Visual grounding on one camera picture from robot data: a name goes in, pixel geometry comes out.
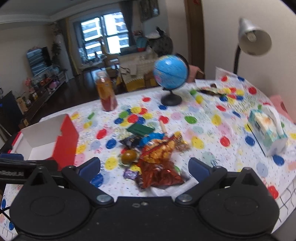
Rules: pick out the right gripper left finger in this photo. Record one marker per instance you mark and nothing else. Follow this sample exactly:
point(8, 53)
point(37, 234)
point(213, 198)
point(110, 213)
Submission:
point(80, 178)

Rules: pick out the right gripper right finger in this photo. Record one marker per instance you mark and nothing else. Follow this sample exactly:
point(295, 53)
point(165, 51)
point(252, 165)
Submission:
point(208, 179)

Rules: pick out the small purple candy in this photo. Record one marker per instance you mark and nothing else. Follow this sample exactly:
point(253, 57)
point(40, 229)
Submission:
point(130, 174)

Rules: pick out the red snack bag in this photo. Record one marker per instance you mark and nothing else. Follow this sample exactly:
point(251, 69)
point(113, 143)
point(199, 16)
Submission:
point(158, 175)

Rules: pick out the packaged brown egg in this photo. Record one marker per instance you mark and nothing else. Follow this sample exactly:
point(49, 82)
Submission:
point(128, 157)

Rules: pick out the orange chips bag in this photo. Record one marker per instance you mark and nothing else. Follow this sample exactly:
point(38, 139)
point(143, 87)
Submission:
point(159, 151)

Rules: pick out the black sesame snack packet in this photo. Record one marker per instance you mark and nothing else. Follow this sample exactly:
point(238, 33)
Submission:
point(130, 142)

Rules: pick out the sausage stick snack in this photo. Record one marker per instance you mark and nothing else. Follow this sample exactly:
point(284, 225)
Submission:
point(162, 125)

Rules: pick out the blue cookie snack packet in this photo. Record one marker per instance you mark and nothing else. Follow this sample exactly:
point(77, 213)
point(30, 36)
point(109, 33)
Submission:
point(150, 137)

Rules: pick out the green snack packet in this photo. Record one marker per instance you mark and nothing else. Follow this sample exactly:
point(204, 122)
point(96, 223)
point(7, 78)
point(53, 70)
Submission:
point(140, 130)

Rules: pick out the red and white cardboard box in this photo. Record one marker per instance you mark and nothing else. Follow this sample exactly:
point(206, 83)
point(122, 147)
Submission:
point(52, 139)

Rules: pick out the balloon pattern tablecloth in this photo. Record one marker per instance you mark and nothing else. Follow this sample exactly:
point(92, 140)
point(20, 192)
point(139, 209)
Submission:
point(249, 203)

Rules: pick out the tv console cabinet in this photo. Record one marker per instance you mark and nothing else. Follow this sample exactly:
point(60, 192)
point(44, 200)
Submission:
point(47, 87)

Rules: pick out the dark wrapper near globe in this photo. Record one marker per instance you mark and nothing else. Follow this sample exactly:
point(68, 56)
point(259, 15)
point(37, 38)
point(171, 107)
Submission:
point(211, 90)

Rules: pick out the orange juice bottle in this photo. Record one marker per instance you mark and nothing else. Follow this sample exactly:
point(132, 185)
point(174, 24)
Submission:
point(105, 91)

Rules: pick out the blue desk globe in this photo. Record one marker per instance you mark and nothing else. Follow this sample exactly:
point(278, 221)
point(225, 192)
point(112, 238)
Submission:
point(171, 72)

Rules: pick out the sofa with cream cover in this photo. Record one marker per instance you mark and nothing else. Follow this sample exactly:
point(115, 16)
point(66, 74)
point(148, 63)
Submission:
point(135, 67)

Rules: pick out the silver desk lamp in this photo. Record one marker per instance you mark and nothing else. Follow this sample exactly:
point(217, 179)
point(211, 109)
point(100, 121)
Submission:
point(252, 40)

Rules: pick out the wall television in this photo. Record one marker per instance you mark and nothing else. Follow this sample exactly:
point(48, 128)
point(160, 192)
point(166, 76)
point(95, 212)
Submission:
point(39, 60)

